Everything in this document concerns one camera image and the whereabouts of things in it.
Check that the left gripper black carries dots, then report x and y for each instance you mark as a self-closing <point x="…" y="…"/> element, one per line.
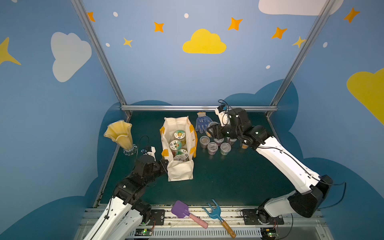
<point x="162" y="166"/>

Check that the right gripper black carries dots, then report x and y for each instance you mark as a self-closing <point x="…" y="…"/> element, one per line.
<point x="218" y="131"/>

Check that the seed jar brown seeds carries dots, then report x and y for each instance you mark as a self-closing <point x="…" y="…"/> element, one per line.
<point x="204" y="141"/>

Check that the seed jar purple seeds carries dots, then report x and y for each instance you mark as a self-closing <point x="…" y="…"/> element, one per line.
<point x="219" y="141"/>

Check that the seed jar pink seeds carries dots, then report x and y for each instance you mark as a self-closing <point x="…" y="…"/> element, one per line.
<point x="231" y="141"/>

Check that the carrot label seed can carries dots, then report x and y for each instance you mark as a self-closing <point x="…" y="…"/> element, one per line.
<point x="175" y="146"/>

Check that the sunflower label seed can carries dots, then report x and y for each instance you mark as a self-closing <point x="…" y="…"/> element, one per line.
<point x="180" y="135"/>

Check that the white canvas bag yellow handles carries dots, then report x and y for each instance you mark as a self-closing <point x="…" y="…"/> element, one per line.
<point x="177" y="170"/>

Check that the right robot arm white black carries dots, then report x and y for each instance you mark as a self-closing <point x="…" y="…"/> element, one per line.
<point x="311" y="189"/>

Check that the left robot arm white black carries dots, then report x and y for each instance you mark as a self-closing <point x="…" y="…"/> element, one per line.
<point x="125" y="211"/>

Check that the blue white work glove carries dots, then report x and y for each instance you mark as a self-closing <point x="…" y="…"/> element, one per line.
<point x="202" y="122"/>

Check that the yellow ruffled vase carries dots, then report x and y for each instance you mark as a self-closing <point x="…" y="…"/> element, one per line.
<point x="120" y="133"/>

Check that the left circuit board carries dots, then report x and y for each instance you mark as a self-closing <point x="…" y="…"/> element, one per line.
<point x="143" y="233"/>

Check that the circuit board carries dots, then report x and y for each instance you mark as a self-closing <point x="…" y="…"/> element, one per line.
<point x="269" y="234"/>
<point x="143" y="233"/>

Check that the right circuit board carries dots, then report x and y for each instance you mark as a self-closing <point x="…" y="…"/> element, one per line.
<point x="269" y="234"/>

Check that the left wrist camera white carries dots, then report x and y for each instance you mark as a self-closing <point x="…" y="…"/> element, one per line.
<point x="151" y="152"/>

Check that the large purple shovel pink handle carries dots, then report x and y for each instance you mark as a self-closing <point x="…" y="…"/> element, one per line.
<point x="181" y="210"/>

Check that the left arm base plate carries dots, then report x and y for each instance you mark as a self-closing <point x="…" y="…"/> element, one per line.
<point x="155" y="217"/>

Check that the aluminium back rail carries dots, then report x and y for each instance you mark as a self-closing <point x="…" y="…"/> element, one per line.
<point x="194" y="108"/>

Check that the teal garden fork wooden handle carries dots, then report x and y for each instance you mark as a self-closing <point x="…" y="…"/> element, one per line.
<point x="215" y="213"/>

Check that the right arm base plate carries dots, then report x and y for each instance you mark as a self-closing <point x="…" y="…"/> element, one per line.
<point x="253" y="217"/>

